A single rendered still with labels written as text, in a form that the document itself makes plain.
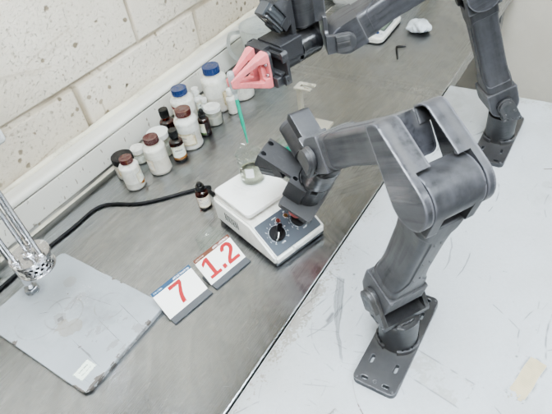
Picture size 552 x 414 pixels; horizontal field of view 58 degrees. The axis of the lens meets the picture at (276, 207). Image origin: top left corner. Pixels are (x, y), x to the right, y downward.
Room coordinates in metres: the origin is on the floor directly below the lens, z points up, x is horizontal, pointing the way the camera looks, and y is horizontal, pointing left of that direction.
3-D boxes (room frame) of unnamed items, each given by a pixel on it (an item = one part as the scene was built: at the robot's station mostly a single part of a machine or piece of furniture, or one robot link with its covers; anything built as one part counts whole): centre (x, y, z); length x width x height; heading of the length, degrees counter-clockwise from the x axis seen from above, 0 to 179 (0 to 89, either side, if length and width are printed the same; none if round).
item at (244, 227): (0.76, 0.03, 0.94); 0.22 x 0.13 x 0.08; 34
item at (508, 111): (0.90, -0.53, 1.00); 0.09 x 0.06 x 0.06; 179
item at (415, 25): (1.52, -0.56, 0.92); 0.08 x 0.08 x 0.04; 53
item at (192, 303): (0.60, 0.20, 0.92); 0.09 x 0.06 x 0.04; 129
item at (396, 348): (0.44, -0.16, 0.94); 0.20 x 0.07 x 0.08; 141
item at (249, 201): (0.78, 0.04, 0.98); 0.12 x 0.12 x 0.01; 34
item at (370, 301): (0.45, -0.15, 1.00); 0.09 x 0.06 x 0.06; 110
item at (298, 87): (1.08, -0.13, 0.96); 0.08 x 0.08 x 0.13; 53
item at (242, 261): (0.66, 0.12, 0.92); 0.09 x 0.06 x 0.04; 129
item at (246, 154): (0.82, 0.04, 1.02); 0.06 x 0.05 x 0.08; 19
